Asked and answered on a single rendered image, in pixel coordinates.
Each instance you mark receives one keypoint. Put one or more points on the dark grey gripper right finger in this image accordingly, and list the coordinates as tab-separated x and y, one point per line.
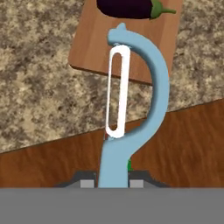
140	176

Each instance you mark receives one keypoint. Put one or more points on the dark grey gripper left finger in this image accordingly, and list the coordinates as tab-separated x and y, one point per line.
84	177

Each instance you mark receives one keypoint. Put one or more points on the light blue peeler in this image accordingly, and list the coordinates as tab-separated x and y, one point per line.
157	87

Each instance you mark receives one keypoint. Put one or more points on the wooden cutting board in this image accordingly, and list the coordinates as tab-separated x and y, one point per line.
93	43

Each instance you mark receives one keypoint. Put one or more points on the purple eggplant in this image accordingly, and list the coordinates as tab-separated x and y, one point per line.
125	7

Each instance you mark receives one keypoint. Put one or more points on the brown wooden cabinet front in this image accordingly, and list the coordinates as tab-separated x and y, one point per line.
189	145

